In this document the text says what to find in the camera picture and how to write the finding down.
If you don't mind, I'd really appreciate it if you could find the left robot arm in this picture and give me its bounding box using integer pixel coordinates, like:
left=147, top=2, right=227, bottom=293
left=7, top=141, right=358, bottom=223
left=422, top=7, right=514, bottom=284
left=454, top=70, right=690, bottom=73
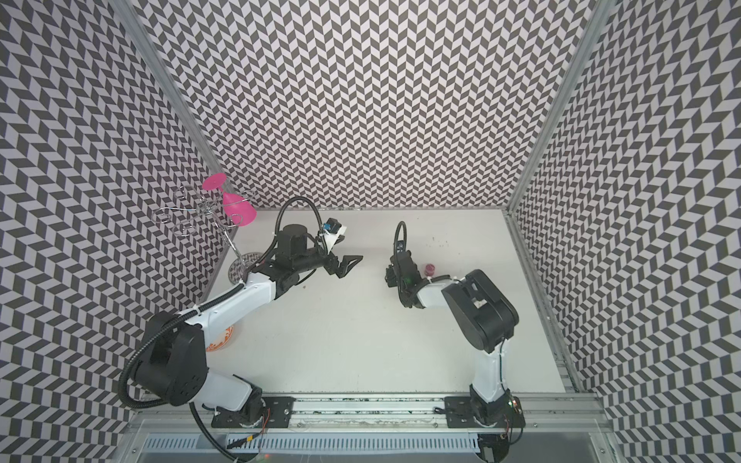
left=117, top=196, right=362, bottom=420

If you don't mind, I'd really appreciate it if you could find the pink plastic wine glass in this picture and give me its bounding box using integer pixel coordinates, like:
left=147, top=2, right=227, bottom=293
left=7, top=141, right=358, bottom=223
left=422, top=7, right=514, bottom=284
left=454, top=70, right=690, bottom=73
left=202, top=173, right=258, bottom=227

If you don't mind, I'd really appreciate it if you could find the orange patterned plate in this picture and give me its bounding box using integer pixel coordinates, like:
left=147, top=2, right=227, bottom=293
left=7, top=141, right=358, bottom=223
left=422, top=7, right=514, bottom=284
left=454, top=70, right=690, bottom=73
left=206, top=325, right=235, bottom=352

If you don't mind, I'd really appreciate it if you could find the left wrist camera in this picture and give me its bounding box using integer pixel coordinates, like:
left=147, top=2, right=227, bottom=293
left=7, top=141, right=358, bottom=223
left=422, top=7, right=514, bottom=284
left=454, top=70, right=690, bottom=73
left=320, top=218, right=344, bottom=254

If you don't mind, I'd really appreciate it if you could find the chrome wire glass rack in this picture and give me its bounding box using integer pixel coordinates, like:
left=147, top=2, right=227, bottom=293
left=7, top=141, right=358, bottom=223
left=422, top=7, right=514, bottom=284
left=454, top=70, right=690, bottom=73
left=148, top=187, right=260, bottom=285

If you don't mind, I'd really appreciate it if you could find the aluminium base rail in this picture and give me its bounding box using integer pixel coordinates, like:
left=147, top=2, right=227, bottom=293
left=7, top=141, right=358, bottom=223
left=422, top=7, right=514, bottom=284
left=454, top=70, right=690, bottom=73
left=132, top=392, right=615, bottom=435

